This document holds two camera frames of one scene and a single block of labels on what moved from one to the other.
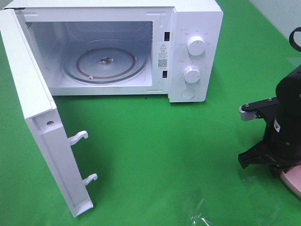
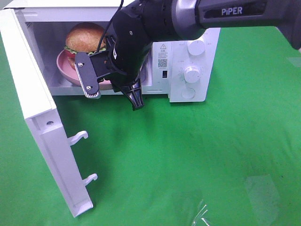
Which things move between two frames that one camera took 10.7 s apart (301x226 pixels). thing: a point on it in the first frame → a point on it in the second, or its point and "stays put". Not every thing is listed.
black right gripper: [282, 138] → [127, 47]
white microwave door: [54, 144] stays put
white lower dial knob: [191, 75] stays put
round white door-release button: [188, 93] stays put
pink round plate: [292, 179] → [68, 73]
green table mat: [158, 163] stays put
